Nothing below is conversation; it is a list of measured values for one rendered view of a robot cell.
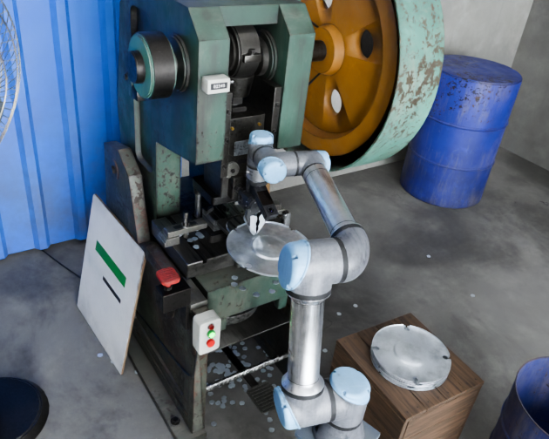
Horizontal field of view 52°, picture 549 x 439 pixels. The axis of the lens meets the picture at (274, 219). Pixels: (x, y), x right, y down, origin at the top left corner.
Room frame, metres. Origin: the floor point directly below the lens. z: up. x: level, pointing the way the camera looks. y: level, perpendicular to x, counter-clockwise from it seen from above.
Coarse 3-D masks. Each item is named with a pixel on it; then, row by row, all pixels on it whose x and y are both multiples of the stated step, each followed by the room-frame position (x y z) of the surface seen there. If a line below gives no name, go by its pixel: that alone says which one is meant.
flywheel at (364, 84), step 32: (320, 0) 2.02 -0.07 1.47; (352, 0) 1.86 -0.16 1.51; (384, 0) 1.70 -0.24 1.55; (320, 32) 1.92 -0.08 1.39; (352, 32) 1.84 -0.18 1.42; (384, 32) 1.68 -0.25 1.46; (320, 64) 1.90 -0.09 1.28; (352, 64) 1.82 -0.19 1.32; (384, 64) 1.66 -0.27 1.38; (320, 96) 1.93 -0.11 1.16; (352, 96) 1.80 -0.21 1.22; (384, 96) 1.64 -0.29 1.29; (320, 128) 1.91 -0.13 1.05; (352, 128) 1.78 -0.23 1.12
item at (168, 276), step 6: (162, 270) 1.34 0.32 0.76; (168, 270) 1.35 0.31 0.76; (174, 270) 1.35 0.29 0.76; (156, 276) 1.32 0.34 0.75; (162, 276) 1.31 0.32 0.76; (168, 276) 1.32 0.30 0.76; (174, 276) 1.32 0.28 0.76; (162, 282) 1.29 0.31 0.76; (168, 282) 1.29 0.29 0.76; (174, 282) 1.30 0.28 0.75
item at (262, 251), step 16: (272, 224) 1.64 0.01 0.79; (240, 240) 1.51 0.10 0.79; (256, 240) 1.52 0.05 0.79; (272, 240) 1.53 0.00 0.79; (288, 240) 1.56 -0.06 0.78; (240, 256) 1.43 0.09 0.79; (256, 256) 1.44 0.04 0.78; (272, 256) 1.45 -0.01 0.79; (256, 272) 1.36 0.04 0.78; (272, 272) 1.38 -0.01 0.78
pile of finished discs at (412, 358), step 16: (384, 336) 1.57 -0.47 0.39; (400, 336) 1.58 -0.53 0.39; (416, 336) 1.59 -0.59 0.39; (432, 336) 1.60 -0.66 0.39; (384, 352) 1.49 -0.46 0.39; (400, 352) 1.49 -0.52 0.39; (416, 352) 1.50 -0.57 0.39; (432, 352) 1.52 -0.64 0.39; (448, 352) 1.52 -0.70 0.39; (384, 368) 1.40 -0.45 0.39; (400, 368) 1.41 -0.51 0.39; (416, 368) 1.42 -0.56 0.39; (432, 368) 1.43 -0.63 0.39; (448, 368) 1.44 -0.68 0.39; (400, 384) 1.36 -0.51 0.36; (416, 384) 1.36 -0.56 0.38; (432, 384) 1.37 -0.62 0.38
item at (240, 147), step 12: (240, 108) 1.67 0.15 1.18; (252, 108) 1.72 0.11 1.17; (240, 120) 1.63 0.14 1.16; (252, 120) 1.65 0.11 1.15; (264, 120) 1.69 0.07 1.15; (240, 132) 1.63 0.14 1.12; (240, 144) 1.63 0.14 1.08; (228, 156) 1.61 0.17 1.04; (240, 156) 1.63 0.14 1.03; (204, 168) 1.69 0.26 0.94; (228, 168) 1.60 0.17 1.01; (240, 168) 1.64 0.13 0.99; (204, 180) 1.69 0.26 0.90; (216, 180) 1.62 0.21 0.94; (228, 180) 1.61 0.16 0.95; (240, 180) 1.60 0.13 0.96; (216, 192) 1.62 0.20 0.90; (228, 192) 1.60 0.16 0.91
